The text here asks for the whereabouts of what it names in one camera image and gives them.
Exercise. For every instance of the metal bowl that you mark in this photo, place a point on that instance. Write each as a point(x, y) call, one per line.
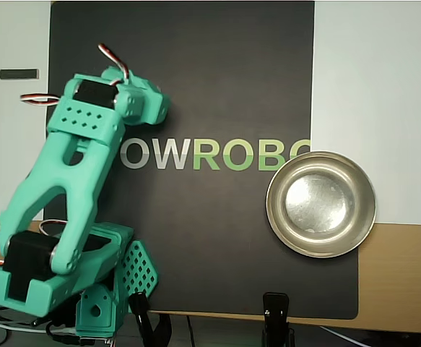
point(318, 202)

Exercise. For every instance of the black table clamp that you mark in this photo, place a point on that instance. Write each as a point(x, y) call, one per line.
point(148, 325)

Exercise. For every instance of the white paper sheet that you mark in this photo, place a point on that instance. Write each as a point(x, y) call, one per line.
point(376, 108)

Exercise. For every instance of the black USB stick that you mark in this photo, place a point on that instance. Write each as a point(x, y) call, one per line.
point(17, 74)

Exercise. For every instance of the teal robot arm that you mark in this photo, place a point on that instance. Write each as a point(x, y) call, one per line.
point(69, 173)

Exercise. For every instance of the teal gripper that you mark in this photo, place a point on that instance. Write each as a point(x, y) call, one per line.
point(158, 102)

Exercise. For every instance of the black WOWROBO mat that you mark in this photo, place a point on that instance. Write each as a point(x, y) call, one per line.
point(232, 72)

